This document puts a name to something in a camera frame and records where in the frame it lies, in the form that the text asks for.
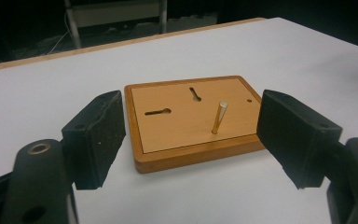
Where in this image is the wooden photo frame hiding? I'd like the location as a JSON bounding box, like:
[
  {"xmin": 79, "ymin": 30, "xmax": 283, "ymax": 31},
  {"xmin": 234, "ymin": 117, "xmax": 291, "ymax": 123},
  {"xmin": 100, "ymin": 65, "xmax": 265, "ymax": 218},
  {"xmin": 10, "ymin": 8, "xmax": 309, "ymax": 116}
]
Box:
[{"xmin": 124, "ymin": 75, "xmax": 266, "ymax": 175}]

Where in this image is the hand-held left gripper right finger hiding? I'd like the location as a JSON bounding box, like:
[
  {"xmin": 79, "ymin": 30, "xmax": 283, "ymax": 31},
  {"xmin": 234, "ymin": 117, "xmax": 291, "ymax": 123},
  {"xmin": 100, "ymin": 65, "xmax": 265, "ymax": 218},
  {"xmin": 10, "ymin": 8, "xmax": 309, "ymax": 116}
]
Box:
[{"xmin": 256, "ymin": 89, "xmax": 343, "ymax": 189}]

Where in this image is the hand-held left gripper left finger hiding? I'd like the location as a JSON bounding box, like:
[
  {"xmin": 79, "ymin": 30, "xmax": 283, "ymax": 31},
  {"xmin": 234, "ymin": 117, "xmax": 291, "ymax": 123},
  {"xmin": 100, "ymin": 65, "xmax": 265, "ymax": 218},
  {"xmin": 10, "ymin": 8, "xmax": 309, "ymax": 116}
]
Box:
[{"xmin": 61, "ymin": 90, "xmax": 127, "ymax": 190}]

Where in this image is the brass frame stand peg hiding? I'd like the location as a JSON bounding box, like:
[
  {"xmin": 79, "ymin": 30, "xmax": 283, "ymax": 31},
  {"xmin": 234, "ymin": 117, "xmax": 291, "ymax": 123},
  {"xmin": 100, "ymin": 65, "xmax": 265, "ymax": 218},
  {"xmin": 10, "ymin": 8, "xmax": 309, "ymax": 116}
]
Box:
[{"xmin": 211, "ymin": 100, "xmax": 229, "ymax": 135}]

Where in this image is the white cable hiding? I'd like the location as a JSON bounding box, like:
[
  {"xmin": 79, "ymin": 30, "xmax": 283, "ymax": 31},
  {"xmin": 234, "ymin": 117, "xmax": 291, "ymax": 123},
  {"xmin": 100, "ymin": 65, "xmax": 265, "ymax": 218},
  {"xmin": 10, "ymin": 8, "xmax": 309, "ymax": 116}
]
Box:
[{"xmin": 47, "ymin": 12, "xmax": 73, "ymax": 55}]

